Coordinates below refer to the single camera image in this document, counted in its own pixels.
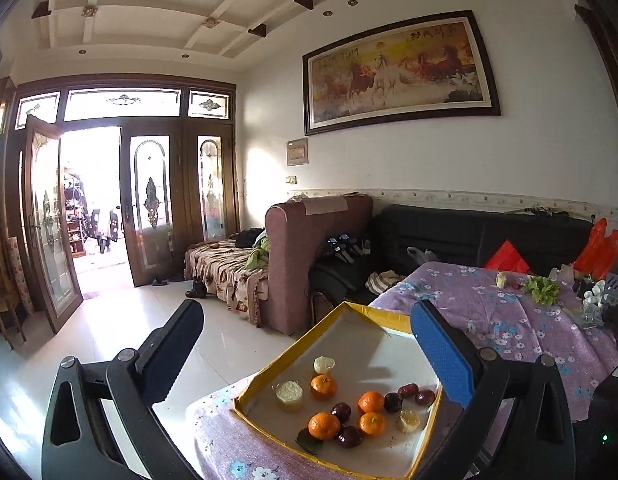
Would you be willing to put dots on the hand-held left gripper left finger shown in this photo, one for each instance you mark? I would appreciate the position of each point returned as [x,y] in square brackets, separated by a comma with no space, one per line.
[176,340]

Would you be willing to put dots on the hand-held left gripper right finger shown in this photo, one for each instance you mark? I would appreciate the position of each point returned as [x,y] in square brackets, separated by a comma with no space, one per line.
[441,350]

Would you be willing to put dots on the corn cob piece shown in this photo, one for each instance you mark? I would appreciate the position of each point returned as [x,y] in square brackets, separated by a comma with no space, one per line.
[324,364]
[500,279]
[408,420]
[289,396]

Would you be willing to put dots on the white foam tray yellow rim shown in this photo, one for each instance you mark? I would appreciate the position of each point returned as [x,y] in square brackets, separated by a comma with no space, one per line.
[359,355]

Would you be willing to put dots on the black shoes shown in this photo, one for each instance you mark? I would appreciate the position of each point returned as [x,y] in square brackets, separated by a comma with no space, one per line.
[195,291]

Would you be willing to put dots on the purple floral tablecloth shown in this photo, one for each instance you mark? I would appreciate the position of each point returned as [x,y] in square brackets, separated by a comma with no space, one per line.
[489,310]

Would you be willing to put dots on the patterned blanket daybed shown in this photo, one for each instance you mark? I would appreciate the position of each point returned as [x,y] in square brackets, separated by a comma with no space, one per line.
[224,270]

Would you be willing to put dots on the striped cloth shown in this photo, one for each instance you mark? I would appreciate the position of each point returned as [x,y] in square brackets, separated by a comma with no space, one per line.
[384,281]

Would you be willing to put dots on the green lettuce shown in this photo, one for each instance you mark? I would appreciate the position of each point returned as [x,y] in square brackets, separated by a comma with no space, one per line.
[541,290]

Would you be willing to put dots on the green cloth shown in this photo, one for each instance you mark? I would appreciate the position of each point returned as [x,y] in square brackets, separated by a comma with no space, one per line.
[257,255]

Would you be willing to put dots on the black leather sofa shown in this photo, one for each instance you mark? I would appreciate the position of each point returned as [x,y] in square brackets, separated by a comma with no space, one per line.
[464,230]

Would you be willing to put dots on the brown handbag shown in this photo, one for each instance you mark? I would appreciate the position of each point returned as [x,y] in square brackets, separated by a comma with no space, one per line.
[325,312]

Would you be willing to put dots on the black clothing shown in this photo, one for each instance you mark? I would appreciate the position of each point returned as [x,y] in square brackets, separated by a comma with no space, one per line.
[249,237]

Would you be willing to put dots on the metal spatula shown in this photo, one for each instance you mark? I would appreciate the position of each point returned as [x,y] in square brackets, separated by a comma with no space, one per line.
[612,286]

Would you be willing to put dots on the black and blue devices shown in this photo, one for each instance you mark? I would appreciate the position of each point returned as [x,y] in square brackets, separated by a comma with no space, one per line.
[346,247]

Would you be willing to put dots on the pink fabric armchair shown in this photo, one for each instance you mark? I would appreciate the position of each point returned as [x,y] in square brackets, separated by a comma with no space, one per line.
[299,260]

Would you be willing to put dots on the green leaf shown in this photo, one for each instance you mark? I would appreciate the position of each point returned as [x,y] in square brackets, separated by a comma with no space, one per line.
[306,444]

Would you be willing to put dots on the open wooden glass door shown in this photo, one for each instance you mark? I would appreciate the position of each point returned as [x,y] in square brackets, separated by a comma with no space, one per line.
[51,225]

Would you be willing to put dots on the orange plastic bag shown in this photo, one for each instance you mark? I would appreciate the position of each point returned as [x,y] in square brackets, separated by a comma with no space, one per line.
[596,250]

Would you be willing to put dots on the wooden chair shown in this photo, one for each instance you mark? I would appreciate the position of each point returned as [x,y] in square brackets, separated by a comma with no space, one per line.
[4,315]

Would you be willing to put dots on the framed horse painting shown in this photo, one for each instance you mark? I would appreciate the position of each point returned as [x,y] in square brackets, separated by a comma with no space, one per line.
[399,70]

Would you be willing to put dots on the wall socket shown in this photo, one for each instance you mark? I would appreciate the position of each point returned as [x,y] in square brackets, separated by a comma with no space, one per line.
[291,179]

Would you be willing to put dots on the small framed wall picture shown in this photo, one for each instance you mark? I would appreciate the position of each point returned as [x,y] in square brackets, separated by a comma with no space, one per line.
[297,151]

